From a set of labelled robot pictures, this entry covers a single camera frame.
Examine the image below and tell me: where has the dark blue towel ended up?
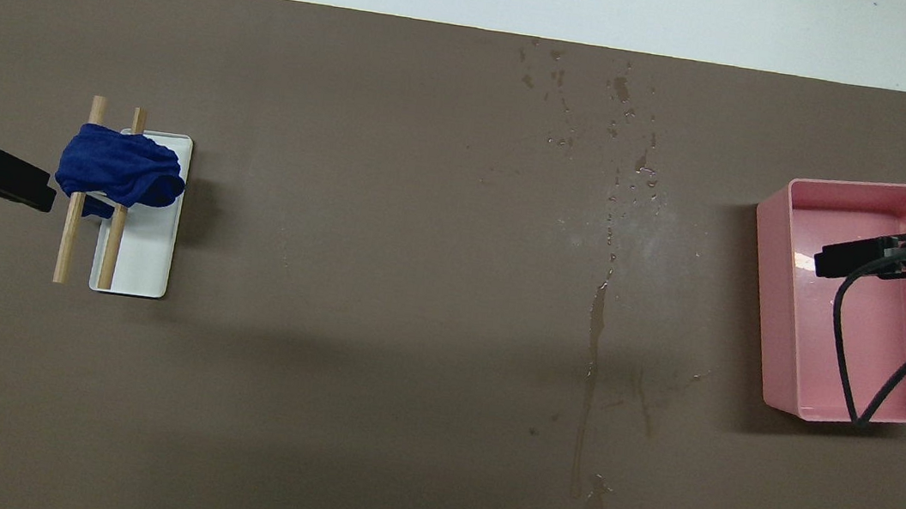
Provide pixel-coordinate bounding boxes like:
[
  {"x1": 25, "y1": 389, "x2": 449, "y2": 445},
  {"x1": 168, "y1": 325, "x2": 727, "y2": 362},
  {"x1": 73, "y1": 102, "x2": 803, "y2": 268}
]
[{"x1": 50, "y1": 119, "x2": 193, "y2": 229}]

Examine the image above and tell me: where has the white wooden drying rack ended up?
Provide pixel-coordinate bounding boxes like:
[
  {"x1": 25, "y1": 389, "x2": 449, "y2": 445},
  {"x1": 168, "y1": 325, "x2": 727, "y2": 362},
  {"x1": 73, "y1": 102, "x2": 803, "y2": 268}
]
[{"x1": 88, "y1": 125, "x2": 195, "y2": 302}]

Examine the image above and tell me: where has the brown table mat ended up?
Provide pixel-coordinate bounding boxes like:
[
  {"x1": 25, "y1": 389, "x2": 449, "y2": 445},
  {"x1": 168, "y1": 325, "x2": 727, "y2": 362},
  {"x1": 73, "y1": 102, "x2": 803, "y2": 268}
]
[{"x1": 0, "y1": 0, "x2": 906, "y2": 509}]

